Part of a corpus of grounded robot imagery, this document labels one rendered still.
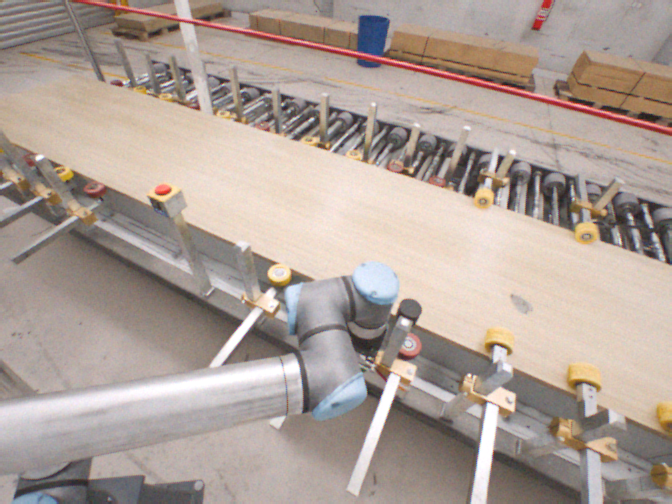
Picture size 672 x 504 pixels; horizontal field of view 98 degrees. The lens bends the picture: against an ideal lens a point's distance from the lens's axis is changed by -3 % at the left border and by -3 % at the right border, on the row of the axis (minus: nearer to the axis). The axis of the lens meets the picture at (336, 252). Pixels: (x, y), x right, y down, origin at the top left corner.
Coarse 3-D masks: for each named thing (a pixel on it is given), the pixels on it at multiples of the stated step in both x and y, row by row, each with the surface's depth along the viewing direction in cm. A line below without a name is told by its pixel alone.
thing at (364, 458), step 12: (396, 384) 90; (384, 396) 88; (384, 408) 85; (372, 420) 85; (384, 420) 83; (372, 432) 81; (372, 444) 79; (360, 456) 77; (360, 468) 76; (360, 480) 74; (348, 492) 74
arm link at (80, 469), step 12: (0, 360) 50; (0, 372) 48; (12, 372) 52; (0, 384) 48; (12, 384) 51; (24, 384) 56; (0, 396) 49; (12, 396) 51; (48, 468) 69; (60, 468) 70; (72, 468) 74; (84, 468) 77; (24, 480) 70; (36, 480) 69; (48, 480) 70
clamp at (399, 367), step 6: (378, 354) 95; (372, 360) 94; (378, 360) 94; (396, 360) 94; (402, 360) 94; (378, 366) 94; (384, 366) 93; (396, 366) 93; (402, 366) 93; (408, 366) 93; (414, 366) 93; (384, 372) 95; (390, 372) 93; (396, 372) 92; (402, 372) 92; (414, 372) 92; (402, 378) 92; (408, 378) 91; (408, 384) 93
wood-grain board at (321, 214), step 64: (64, 128) 168; (128, 128) 172; (192, 128) 176; (128, 192) 134; (192, 192) 137; (256, 192) 140; (320, 192) 143; (384, 192) 146; (448, 192) 149; (256, 256) 117; (320, 256) 116; (384, 256) 118; (448, 256) 121; (512, 256) 123; (576, 256) 125; (640, 256) 128; (448, 320) 101; (512, 320) 103; (576, 320) 104; (640, 320) 106; (640, 384) 90
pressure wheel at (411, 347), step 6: (408, 336) 96; (414, 336) 96; (408, 342) 94; (414, 342) 95; (402, 348) 93; (408, 348) 93; (414, 348) 93; (420, 348) 93; (402, 354) 92; (408, 354) 92; (414, 354) 92
